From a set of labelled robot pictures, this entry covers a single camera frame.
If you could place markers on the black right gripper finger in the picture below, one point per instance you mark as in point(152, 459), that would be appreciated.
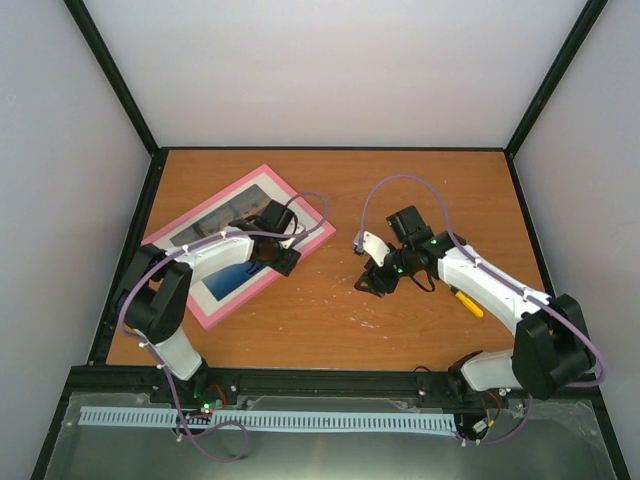
point(371, 267)
point(371, 283)

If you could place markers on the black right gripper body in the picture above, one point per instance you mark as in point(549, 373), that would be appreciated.
point(404, 263)

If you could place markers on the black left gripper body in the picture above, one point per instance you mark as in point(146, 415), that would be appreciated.
point(272, 255)

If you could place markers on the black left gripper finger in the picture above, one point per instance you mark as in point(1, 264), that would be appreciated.
point(254, 268)
point(284, 261)

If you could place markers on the pink picture frame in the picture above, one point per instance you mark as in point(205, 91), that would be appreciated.
point(220, 283)

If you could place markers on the yellow black flathead screwdriver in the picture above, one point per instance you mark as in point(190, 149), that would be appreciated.
point(468, 303)

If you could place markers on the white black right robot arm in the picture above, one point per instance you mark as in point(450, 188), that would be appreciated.
point(549, 350)

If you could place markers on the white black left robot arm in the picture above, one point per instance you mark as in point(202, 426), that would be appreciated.
point(152, 297)

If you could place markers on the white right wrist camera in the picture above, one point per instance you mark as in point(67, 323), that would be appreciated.
point(366, 243)

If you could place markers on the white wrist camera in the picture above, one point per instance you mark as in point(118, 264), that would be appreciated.
point(366, 243)
point(296, 233)

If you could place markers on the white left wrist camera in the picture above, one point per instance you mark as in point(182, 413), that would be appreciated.
point(296, 233)

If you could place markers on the black aluminium mounting rail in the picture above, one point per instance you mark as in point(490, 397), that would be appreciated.
point(419, 388)

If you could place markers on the light blue cable duct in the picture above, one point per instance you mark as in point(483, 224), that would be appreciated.
point(273, 421)

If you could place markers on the black left frame post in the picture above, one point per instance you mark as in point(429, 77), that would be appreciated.
point(98, 47)

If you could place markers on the black frame post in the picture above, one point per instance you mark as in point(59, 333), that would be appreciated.
point(98, 47)
point(576, 37)

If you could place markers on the black right frame post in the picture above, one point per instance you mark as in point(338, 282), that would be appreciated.
point(576, 37)

